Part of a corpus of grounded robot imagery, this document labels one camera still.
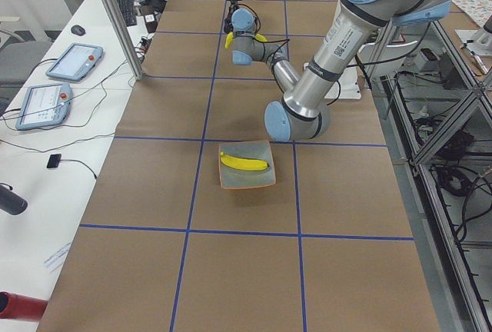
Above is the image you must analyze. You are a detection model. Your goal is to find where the yellow banana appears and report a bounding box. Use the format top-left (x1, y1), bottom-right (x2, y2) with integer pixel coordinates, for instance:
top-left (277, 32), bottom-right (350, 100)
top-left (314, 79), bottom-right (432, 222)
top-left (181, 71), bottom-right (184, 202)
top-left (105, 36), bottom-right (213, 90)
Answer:
top-left (224, 32), bottom-right (268, 49)
top-left (219, 151), bottom-right (269, 171)

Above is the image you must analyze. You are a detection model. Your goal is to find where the grey square plate orange rim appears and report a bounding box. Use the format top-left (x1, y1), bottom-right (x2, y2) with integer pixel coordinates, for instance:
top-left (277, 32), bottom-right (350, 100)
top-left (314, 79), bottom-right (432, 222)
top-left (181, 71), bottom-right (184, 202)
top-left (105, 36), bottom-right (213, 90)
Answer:
top-left (218, 141), bottom-right (276, 189)

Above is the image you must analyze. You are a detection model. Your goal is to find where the black keyboard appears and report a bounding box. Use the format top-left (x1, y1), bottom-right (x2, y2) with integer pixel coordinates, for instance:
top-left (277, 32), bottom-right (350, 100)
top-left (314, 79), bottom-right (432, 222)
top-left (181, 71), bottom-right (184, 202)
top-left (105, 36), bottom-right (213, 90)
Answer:
top-left (116, 0), bottom-right (137, 27)

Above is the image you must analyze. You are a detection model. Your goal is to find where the black computer mouse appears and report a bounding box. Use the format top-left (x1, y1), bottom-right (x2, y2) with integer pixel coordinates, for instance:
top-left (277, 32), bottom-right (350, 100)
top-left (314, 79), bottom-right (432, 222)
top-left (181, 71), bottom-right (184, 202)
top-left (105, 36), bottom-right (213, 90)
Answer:
top-left (71, 25), bottom-right (85, 36)

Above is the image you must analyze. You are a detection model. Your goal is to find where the upper teach pendant tablet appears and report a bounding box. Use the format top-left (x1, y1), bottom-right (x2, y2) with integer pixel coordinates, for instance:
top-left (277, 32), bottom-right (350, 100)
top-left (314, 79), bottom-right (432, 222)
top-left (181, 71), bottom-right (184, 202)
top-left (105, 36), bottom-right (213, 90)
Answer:
top-left (45, 43), bottom-right (104, 82)

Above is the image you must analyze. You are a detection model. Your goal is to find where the teach pendant tablet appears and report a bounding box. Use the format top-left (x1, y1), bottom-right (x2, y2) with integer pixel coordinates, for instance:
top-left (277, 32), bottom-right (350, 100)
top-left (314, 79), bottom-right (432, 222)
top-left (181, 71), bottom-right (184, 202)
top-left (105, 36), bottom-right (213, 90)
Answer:
top-left (15, 82), bottom-right (73, 131)
top-left (45, 43), bottom-right (104, 82)

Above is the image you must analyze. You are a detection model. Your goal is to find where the lower teach pendant tablet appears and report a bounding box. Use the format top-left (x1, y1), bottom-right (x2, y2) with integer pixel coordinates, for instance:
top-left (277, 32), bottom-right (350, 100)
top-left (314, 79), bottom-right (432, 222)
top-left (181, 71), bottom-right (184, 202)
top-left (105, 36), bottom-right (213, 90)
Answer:
top-left (15, 82), bottom-right (73, 131)

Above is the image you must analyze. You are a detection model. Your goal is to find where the black cylinder object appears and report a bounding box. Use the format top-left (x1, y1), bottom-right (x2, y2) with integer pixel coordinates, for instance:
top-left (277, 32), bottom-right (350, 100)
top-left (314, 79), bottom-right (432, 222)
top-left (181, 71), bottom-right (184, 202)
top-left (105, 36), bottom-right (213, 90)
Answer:
top-left (0, 183), bottom-right (28, 215)

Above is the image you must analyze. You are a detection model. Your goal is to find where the red cylinder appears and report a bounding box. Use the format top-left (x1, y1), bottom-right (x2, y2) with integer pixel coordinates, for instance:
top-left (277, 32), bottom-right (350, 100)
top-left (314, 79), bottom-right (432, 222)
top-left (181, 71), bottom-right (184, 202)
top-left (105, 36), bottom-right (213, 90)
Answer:
top-left (1, 291), bottom-right (48, 322)

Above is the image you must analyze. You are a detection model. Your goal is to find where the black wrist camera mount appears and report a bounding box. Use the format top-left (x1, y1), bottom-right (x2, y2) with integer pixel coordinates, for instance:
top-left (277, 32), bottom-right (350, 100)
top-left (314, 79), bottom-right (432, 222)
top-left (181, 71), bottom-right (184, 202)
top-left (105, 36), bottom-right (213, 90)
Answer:
top-left (223, 2), bottom-right (238, 35)

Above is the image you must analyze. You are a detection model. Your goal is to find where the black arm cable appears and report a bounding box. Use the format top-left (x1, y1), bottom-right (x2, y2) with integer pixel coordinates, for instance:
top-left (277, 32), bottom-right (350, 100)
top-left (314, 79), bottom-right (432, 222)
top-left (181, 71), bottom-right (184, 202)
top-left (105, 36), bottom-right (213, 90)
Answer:
top-left (245, 7), bottom-right (343, 108)

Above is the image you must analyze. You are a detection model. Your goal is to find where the aluminium frame post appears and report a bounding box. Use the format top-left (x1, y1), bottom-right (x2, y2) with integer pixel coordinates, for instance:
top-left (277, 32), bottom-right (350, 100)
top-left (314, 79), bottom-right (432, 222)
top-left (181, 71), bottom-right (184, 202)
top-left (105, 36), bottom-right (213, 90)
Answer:
top-left (101, 0), bottom-right (144, 81)

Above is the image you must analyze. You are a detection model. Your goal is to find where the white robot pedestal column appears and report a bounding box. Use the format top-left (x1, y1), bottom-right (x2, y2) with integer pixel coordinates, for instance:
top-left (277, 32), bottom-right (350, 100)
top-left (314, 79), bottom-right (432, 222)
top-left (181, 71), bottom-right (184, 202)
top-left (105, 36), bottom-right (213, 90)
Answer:
top-left (325, 68), bottom-right (361, 100)

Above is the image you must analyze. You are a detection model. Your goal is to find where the small black box on cable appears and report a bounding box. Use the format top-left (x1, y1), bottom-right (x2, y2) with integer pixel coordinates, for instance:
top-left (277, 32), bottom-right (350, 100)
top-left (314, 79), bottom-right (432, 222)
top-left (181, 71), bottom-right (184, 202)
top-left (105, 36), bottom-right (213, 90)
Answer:
top-left (46, 154), bottom-right (62, 169)

